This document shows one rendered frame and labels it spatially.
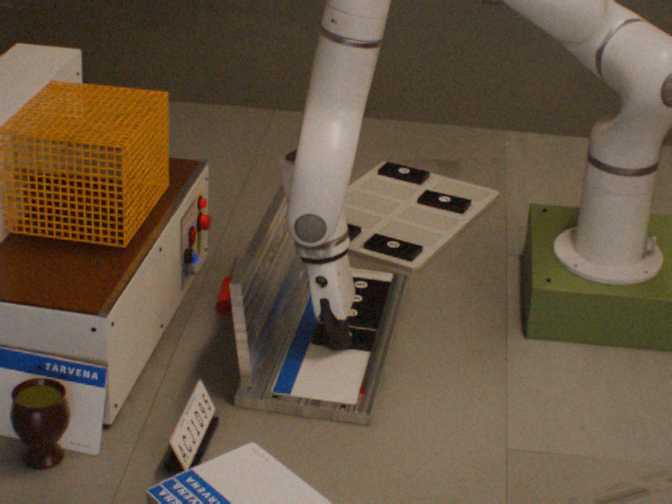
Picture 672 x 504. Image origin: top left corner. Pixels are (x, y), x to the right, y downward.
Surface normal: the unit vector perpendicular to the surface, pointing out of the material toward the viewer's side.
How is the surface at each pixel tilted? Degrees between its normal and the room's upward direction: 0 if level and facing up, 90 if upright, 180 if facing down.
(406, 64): 90
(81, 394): 69
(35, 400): 0
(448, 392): 0
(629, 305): 90
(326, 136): 42
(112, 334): 90
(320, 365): 0
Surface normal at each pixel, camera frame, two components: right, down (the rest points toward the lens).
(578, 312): -0.11, 0.46
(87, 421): -0.21, 0.09
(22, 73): 0.05, -0.89
